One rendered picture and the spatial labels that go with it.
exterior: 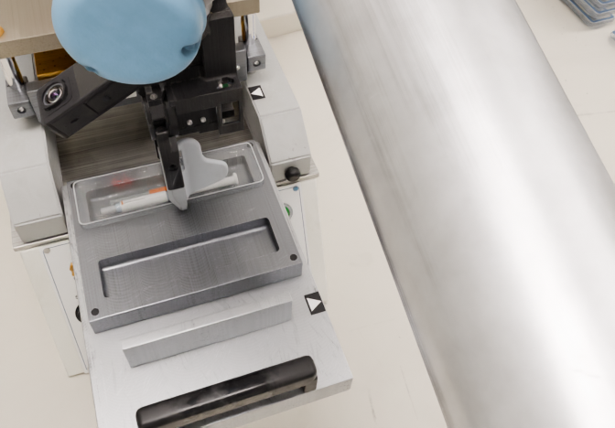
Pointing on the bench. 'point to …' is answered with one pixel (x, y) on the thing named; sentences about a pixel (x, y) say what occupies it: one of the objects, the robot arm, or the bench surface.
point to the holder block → (183, 254)
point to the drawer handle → (230, 394)
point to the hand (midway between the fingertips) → (168, 178)
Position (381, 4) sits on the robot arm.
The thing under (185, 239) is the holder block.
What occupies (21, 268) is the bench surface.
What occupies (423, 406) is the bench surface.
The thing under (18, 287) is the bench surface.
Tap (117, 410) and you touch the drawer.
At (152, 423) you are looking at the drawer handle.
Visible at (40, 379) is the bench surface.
